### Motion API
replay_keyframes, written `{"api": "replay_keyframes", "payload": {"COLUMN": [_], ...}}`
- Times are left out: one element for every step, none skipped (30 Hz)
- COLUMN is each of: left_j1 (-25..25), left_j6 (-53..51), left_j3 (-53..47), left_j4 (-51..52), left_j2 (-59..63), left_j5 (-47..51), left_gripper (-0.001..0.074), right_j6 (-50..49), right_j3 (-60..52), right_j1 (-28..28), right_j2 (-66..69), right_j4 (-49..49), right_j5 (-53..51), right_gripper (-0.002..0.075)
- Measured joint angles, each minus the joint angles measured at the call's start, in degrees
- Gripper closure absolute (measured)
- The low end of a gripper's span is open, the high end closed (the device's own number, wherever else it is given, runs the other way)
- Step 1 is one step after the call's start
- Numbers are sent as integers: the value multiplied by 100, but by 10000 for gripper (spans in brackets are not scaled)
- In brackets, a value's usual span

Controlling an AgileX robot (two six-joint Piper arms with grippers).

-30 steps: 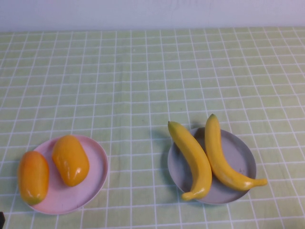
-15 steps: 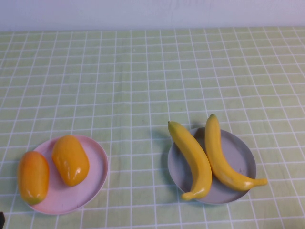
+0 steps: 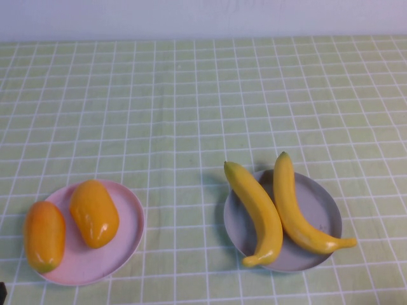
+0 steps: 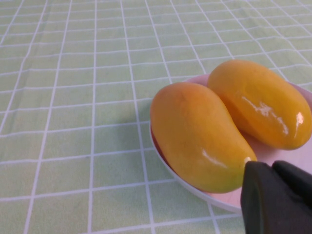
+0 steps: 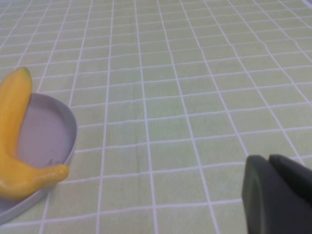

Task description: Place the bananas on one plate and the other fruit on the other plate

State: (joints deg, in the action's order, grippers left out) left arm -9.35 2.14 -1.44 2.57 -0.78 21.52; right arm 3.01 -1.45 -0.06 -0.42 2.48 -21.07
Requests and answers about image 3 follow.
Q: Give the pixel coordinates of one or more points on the yellow plastic banana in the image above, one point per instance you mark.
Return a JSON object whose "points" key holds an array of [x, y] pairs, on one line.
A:
{"points": [[264, 216], [292, 216]]}

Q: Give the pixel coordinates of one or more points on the yellow plastic mango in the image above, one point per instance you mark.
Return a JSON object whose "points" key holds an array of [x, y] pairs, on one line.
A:
{"points": [[94, 213]]}

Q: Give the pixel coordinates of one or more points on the orange-blushed plastic mango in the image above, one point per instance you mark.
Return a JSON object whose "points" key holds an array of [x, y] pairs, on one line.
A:
{"points": [[44, 236]]}

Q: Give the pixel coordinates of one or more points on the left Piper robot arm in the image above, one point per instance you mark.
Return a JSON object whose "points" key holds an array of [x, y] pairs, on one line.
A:
{"points": [[2, 290]]}

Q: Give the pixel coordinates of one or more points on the pink round plate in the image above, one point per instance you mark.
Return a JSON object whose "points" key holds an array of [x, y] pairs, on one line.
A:
{"points": [[121, 241]]}

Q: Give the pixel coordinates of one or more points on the grey-blue round plate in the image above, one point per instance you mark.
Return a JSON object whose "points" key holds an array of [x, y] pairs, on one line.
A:
{"points": [[318, 206]]}

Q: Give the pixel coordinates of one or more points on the green checked tablecloth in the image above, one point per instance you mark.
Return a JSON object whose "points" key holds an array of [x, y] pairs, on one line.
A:
{"points": [[286, 95]]}

